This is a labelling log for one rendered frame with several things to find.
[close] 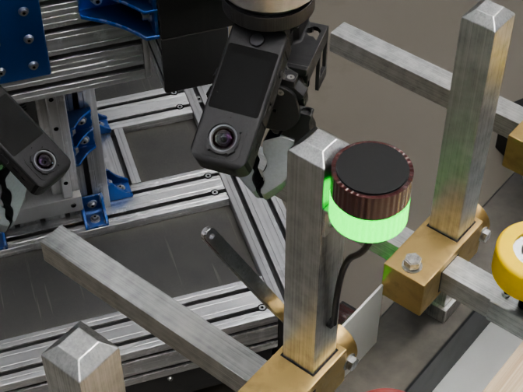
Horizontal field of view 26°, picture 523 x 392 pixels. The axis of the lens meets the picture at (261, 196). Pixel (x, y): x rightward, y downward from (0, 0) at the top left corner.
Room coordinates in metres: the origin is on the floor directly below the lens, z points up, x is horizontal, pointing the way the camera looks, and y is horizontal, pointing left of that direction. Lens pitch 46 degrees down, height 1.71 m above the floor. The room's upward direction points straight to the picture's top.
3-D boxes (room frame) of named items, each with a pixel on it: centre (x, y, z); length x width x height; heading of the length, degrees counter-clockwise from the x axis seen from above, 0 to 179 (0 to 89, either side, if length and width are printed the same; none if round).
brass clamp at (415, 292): (0.79, -0.19, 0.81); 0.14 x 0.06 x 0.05; 141
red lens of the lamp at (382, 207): (0.59, -0.08, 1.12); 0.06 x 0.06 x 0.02
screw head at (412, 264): (0.75, -0.15, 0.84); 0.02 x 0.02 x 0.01
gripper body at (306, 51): (0.71, -0.01, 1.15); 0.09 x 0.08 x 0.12; 161
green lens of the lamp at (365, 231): (0.59, -0.08, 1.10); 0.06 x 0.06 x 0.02
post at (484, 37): (0.81, -0.20, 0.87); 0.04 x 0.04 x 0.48; 51
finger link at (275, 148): (0.71, -0.02, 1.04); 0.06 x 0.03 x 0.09; 161
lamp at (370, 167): (0.59, -0.08, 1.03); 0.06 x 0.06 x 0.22; 51
